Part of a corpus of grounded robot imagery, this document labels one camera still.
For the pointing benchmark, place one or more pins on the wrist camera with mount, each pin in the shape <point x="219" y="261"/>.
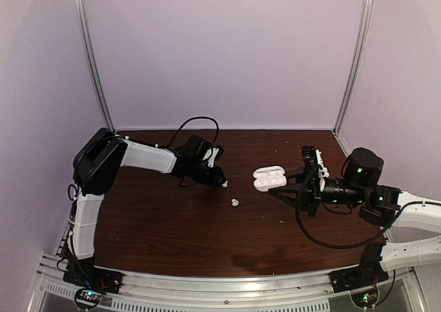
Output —
<point x="314" y="164"/>
<point x="212" y="155"/>

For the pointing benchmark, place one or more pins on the left aluminium frame post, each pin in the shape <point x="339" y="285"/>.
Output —
<point x="97" y="86"/>

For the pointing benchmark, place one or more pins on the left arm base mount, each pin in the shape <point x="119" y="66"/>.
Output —
<point x="95" y="289"/>

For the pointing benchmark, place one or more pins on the right aluminium frame post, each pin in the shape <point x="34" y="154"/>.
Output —
<point x="361" y="39"/>

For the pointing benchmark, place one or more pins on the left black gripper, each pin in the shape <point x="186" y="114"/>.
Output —
<point x="215" y="179"/>

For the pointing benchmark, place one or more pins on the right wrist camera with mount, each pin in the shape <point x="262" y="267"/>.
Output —
<point x="314" y="164"/>

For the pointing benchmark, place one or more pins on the white earbud charging case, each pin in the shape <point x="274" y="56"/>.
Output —
<point x="266" y="178"/>

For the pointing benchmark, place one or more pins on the front aluminium rail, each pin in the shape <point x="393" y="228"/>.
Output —
<point x="148" y="292"/>

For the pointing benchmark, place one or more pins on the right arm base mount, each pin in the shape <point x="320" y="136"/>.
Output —
<point x="361" y="283"/>

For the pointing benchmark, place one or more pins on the aluminium frame post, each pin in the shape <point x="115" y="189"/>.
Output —
<point x="361" y="39"/>
<point x="97" y="86"/>

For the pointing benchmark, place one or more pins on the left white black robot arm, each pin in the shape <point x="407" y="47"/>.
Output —
<point x="97" y="164"/>

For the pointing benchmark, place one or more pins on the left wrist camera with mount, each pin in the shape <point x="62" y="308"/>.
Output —
<point x="212" y="155"/>

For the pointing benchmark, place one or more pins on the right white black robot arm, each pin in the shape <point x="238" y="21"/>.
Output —
<point x="379" y="205"/>

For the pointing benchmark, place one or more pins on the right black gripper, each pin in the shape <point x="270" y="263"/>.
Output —
<point x="306" y="201"/>

